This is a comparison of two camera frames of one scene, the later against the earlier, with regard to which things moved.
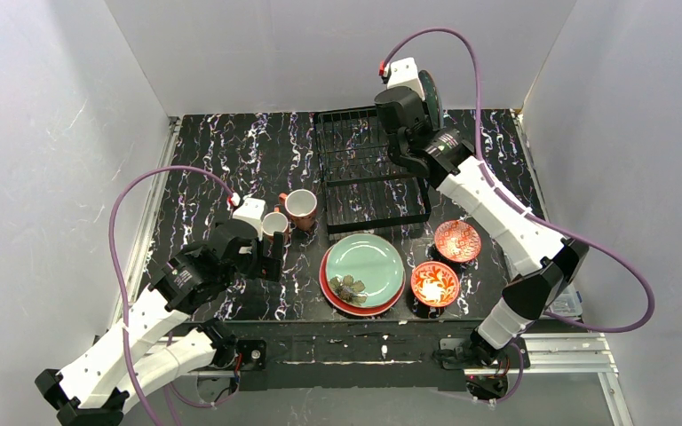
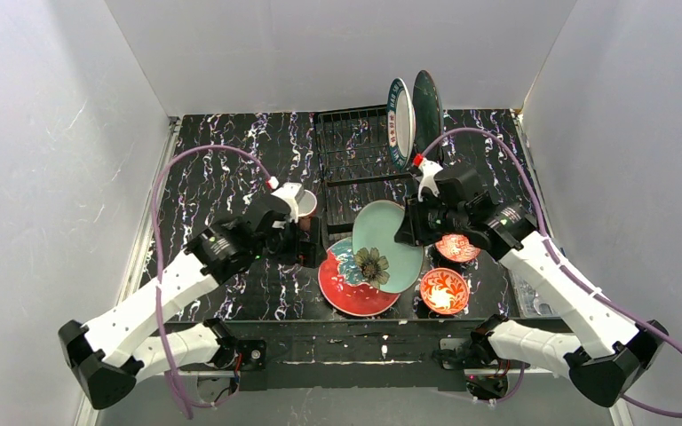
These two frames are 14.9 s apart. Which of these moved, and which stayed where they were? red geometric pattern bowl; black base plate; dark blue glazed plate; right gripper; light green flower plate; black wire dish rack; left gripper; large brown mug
Moved: right gripper; left gripper; light green flower plate
Stayed: large brown mug; black wire dish rack; black base plate; dark blue glazed plate; red geometric pattern bowl
